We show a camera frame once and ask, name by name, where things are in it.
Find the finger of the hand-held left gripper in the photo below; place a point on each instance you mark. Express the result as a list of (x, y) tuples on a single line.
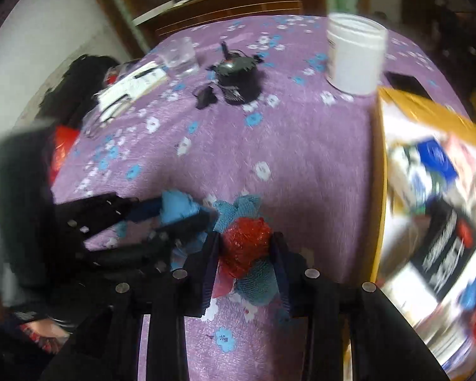
[(162, 242), (111, 210)]

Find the orange plastic bag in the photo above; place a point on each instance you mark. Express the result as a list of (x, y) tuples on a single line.
[(63, 151)]

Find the yellow-rimmed white box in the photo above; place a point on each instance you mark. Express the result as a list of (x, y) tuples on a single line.
[(420, 107)]

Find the clear plastic cup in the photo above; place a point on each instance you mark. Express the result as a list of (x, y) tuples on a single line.
[(180, 57)]

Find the black and white tissue pack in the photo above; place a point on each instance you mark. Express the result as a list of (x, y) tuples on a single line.
[(448, 246)]

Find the blue towel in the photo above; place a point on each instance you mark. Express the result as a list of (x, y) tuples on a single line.
[(178, 206)]

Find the black electric motor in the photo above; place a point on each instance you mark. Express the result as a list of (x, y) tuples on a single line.
[(238, 75)]

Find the black phone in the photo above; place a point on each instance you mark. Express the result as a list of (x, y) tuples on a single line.
[(408, 85)]

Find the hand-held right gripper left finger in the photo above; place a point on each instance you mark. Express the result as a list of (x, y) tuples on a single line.
[(210, 278)]

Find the wooden glass sideboard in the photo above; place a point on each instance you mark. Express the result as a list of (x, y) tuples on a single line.
[(222, 4)]

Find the small red plastic bag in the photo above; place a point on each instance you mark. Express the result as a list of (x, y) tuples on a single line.
[(244, 246)]

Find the white plastic jar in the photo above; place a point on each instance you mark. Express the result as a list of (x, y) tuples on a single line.
[(355, 55)]

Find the blue white tissue roll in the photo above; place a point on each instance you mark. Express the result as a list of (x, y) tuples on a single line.
[(406, 178)]

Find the black bag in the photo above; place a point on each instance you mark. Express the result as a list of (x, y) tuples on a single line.
[(79, 87)]

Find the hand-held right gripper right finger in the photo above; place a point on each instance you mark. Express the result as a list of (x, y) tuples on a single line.
[(279, 274)]

